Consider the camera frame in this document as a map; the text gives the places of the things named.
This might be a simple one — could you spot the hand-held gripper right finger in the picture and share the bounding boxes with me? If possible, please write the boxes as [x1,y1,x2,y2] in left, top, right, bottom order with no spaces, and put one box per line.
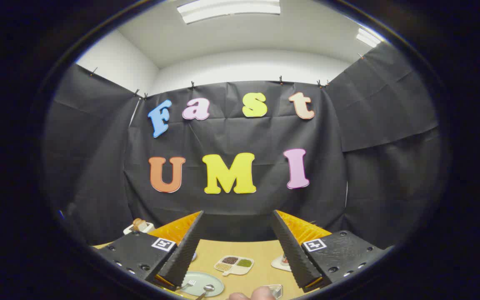
[270,210,388,293]

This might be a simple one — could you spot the small ceiling light panel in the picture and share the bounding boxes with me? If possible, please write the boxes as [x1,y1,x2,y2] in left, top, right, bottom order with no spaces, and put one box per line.
[356,28,381,48]

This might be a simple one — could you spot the cream toaster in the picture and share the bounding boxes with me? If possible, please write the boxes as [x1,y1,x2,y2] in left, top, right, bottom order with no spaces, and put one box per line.
[123,221,155,235]

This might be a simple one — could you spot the white square coaster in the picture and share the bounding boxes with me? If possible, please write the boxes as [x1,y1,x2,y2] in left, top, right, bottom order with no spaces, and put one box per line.
[271,255,293,272]

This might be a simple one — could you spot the white divided dish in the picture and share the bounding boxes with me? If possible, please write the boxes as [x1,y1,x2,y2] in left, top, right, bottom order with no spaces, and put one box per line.
[214,255,254,276]

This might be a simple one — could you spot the metal perforated basket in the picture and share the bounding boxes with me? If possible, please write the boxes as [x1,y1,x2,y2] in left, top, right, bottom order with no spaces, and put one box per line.
[265,284,284,300]

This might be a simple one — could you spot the pale green round plate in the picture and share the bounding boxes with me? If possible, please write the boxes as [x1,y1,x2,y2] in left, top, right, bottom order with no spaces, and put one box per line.
[180,272,225,297]

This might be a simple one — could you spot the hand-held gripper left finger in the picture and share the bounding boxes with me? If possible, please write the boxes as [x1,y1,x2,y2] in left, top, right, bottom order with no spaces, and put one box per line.
[96,210,205,292]

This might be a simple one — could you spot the long ceiling light panel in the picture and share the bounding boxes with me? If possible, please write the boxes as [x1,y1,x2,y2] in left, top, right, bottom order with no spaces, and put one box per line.
[177,0,281,24]

